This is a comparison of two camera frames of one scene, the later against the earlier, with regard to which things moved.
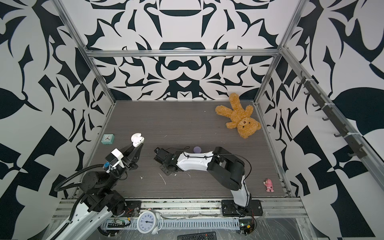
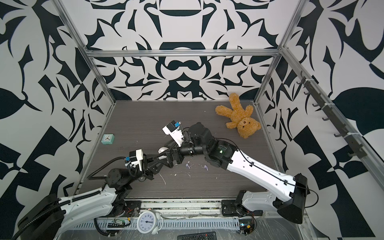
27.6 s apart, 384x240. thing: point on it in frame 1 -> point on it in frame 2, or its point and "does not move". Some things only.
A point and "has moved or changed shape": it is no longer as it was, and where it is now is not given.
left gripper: (126, 161) -> (147, 166)
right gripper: (165, 172) -> (182, 157)
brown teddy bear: (247, 126) does not move
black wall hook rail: (357, 149) does not move
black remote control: (211, 235) does not move
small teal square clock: (108, 139) does not move
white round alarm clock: (148, 222) does not move
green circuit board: (246, 227) does not move
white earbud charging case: (137, 139) has moved or changed shape
